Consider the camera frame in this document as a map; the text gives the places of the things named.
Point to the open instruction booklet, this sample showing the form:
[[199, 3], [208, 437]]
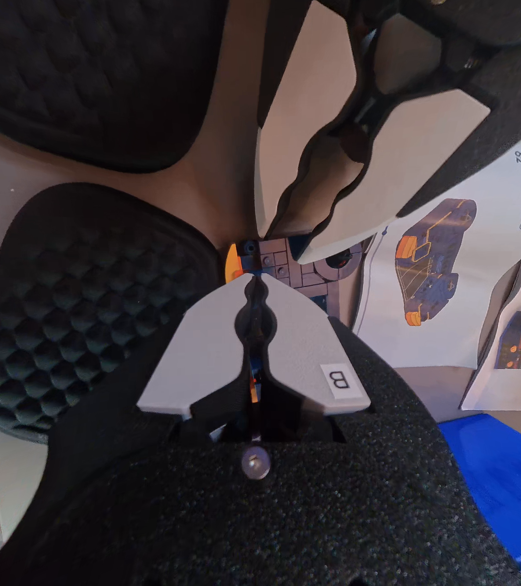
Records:
[[480, 274]]

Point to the dark blue toy brick console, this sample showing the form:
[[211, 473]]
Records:
[[279, 261]]

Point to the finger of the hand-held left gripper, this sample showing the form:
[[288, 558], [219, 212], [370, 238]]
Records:
[[306, 91], [411, 155]]

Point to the purple arcade instruction booklet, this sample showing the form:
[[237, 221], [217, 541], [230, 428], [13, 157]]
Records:
[[508, 380]]

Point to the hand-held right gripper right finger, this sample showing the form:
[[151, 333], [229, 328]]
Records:
[[306, 348]]

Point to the black smooth pad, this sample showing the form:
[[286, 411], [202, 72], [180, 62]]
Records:
[[95, 78]]

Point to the black quilted pad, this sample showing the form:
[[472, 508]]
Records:
[[82, 297]]

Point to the blue plastic bin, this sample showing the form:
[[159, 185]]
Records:
[[503, 480]]

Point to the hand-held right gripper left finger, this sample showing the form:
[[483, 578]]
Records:
[[201, 357]]

